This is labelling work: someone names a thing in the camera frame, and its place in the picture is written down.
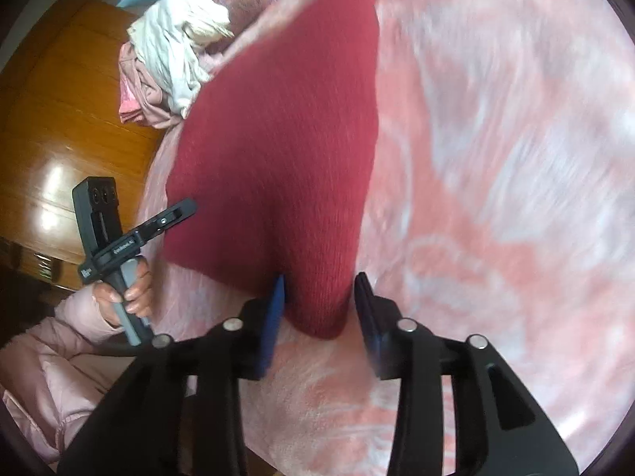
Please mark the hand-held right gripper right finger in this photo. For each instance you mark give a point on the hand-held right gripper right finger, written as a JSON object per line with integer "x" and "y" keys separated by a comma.
{"x": 369, "y": 325}

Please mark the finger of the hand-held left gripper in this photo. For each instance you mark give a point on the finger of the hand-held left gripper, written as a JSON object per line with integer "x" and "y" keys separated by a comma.
{"x": 171, "y": 213}

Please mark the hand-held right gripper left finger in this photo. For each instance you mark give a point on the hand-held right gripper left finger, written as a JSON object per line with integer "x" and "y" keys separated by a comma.
{"x": 275, "y": 327}

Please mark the dark red knit sweater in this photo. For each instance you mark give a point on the dark red knit sweater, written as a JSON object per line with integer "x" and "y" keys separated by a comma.
{"x": 287, "y": 134}

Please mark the person's left forearm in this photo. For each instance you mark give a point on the person's left forearm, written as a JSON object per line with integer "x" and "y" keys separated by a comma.
{"x": 82, "y": 315}

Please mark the person's left hand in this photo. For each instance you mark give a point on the person's left hand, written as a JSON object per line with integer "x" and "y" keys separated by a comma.
{"x": 134, "y": 290}

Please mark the pink fleece garment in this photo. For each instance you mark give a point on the pink fleece garment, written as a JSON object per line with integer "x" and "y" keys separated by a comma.
{"x": 128, "y": 104}

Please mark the wooden cabinet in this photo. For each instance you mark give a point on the wooden cabinet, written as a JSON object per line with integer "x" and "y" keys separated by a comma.
{"x": 64, "y": 109}

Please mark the dusty pink velvet garment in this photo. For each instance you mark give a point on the dusty pink velvet garment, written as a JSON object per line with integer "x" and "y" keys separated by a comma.
{"x": 149, "y": 94}

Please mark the white ribbed garment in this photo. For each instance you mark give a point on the white ribbed garment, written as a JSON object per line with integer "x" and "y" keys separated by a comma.
{"x": 166, "y": 44}

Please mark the pink padded jacket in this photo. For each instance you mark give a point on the pink padded jacket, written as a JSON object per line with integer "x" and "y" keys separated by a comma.
{"x": 44, "y": 386}

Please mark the cream cloth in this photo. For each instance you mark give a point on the cream cloth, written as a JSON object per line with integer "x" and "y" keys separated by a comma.
{"x": 208, "y": 27}

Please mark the pink floral blanket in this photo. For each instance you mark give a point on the pink floral blanket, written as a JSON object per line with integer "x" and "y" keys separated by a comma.
{"x": 496, "y": 183}

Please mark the glittery pink cloth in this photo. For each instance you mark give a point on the glittery pink cloth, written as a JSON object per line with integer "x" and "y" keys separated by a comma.
{"x": 248, "y": 5}

